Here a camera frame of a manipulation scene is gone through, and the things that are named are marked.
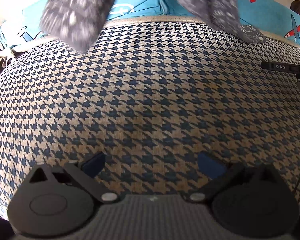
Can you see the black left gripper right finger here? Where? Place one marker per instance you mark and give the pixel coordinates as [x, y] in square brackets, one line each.
[221, 174]

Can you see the grey patterned fleece garment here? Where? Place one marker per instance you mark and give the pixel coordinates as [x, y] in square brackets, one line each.
[79, 22]

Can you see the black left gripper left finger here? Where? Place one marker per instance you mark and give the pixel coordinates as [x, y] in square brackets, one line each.
[83, 175]

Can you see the houndstooth sofa cushion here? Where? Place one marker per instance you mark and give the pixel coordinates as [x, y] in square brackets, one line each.
[151, 97]

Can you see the blue cartoon print pillow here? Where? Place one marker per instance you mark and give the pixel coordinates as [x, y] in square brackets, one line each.
[19, 19]

